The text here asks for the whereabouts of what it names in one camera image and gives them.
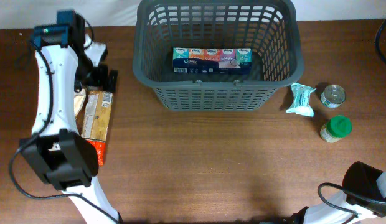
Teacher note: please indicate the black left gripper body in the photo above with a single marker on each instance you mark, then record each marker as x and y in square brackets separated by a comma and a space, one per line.
[88, 74]

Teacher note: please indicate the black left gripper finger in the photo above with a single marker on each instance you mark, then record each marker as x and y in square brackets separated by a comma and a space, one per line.
[101, 75]
[112, 81]

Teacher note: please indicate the beige paper bag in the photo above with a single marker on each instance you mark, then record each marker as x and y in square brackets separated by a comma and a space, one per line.
[79, 99]

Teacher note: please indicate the orange pasta package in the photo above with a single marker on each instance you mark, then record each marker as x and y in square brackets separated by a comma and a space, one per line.
[96, 121]

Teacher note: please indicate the tissue multipack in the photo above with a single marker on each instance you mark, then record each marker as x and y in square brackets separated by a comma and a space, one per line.
[198, 60]

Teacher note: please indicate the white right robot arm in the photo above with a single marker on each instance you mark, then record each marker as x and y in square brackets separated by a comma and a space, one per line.
[171, 166]

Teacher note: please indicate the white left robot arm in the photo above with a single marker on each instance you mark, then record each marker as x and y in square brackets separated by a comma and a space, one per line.
[68, 60]

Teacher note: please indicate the grey plastic laundry basket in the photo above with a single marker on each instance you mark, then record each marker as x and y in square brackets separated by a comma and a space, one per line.
[268, 28]

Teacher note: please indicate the light green wrapped packet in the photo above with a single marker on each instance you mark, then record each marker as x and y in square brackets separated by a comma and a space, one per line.
[301, 100]

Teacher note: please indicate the silver tin can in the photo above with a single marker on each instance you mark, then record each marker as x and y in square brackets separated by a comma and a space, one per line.
[333, 96]

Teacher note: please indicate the green lidded glass jar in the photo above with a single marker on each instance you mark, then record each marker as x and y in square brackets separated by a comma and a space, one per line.
[336, 129]

